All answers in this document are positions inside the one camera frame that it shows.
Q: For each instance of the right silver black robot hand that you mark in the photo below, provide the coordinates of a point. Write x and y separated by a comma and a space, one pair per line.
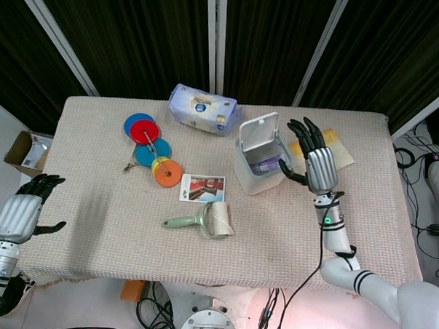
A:
321, 169

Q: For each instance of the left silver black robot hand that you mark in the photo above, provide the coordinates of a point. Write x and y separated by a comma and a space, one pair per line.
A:
15, 217

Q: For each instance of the purple wrapper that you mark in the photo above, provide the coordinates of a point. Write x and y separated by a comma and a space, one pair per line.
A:
265, 166

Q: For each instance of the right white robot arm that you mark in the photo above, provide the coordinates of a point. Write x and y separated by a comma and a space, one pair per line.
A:
349, 276

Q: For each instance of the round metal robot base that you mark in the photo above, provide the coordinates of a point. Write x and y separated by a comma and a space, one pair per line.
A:
209, 320

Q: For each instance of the white plastic bin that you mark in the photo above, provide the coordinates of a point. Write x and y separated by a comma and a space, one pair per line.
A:
257, 144

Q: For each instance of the yellow envelope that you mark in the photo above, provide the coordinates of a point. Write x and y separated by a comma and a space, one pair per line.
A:
342, 155

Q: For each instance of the brown cardboard box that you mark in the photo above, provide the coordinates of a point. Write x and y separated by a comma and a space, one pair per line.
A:
17, 152

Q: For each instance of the plastic pouch in box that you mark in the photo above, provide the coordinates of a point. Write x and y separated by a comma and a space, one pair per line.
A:
36, 153

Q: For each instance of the beige woven tablecloth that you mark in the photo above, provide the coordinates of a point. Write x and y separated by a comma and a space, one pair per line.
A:
111, 221

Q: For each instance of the printed photo card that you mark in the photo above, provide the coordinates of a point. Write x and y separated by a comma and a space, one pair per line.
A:
204, 188

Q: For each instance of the green lint roller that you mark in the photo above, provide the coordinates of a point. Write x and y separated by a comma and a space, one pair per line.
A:
213, 222

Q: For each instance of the light blue tissue pack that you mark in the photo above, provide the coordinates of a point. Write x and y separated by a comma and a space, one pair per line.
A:
203, 111

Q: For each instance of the orange box under table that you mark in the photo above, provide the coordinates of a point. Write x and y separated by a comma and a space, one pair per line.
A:
133, 291

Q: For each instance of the red plastic disc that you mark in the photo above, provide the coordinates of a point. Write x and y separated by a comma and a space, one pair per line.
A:
139, 133

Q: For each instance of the yellow plastic disc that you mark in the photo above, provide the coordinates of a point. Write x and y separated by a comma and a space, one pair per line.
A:
155, 166

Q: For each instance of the orange plastic disc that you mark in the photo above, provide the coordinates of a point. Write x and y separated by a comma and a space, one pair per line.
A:
171, 178

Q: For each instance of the dark blue plastic disc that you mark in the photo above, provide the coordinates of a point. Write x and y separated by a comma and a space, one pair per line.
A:
132, 118

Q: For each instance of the teal plastic disc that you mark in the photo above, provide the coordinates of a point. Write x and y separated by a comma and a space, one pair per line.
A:
162, 149

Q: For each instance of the white partition post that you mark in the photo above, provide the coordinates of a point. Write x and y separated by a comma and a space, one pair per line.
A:
319, 52
422, 111
57, 37
215, 40

